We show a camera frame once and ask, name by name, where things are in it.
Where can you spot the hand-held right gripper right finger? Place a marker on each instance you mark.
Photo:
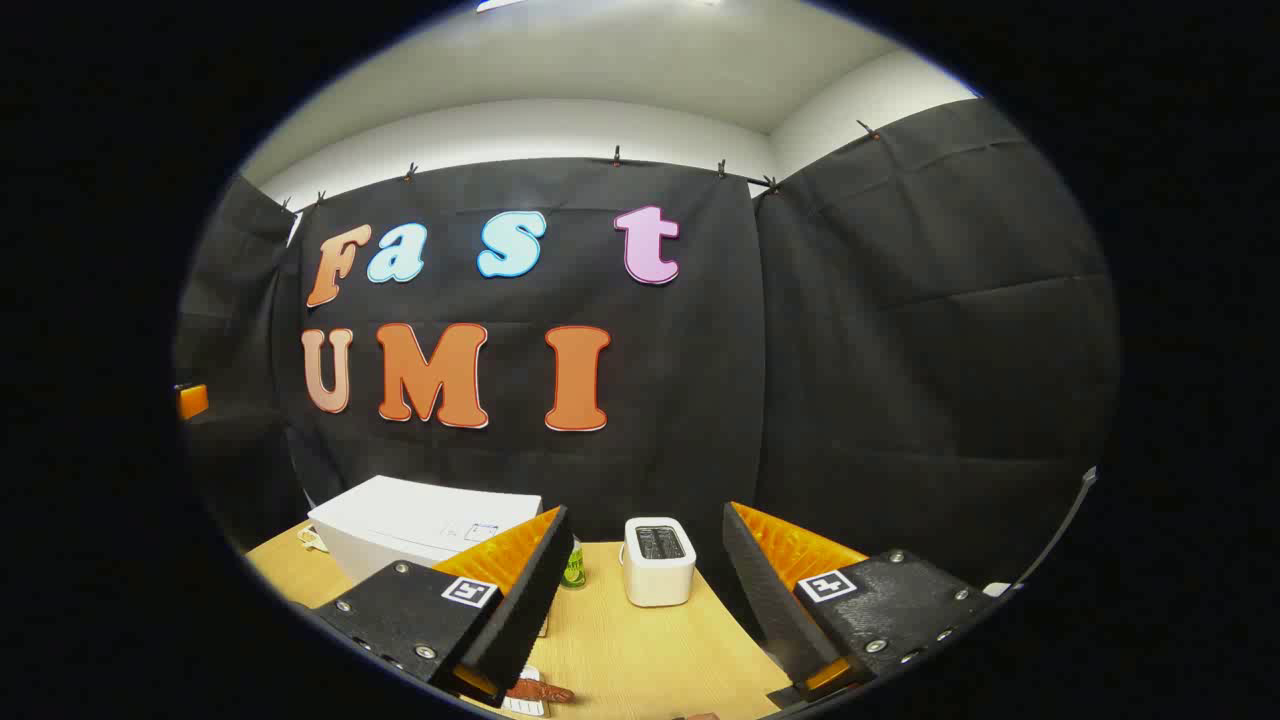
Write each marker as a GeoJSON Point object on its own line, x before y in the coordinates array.
{"type": "Point", "coordinates": [770, 600]}

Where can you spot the thin metal pole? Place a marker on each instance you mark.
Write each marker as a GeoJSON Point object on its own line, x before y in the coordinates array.
{"type": "Point", "coordinates": [1060, 525]}

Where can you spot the brown meat piece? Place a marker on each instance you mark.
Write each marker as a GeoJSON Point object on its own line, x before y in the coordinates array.
{"type": "Point", "coordinates": [540, 691]}

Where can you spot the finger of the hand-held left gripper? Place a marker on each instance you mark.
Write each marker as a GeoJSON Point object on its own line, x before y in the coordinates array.
{"type": "Point", "coordinates": [192, 401]}

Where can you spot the white rectangular tray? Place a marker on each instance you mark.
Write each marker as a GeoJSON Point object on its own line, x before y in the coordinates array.
{"type": "Point", "coordinates": [527, 707]}

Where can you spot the green can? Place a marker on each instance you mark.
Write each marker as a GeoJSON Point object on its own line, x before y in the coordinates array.
{"type": "Point", "coordinates": [574, 572]}

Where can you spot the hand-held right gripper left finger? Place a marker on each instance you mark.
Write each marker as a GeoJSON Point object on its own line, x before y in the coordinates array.
{"type": "Point", "coordinates": [530, 600]}

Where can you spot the white toaster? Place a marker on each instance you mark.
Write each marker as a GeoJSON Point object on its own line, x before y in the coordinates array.
{"type": "Point", "coordinates": [658, 575]}

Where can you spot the row of small cloth clips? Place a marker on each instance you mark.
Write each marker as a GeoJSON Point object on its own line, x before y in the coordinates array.
{"type": "Point", "coordinates": [617, 156]}

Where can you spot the white microwave oven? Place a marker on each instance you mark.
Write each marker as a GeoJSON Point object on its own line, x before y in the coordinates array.
{"type": "Point", "coordinates": [400, 520]}

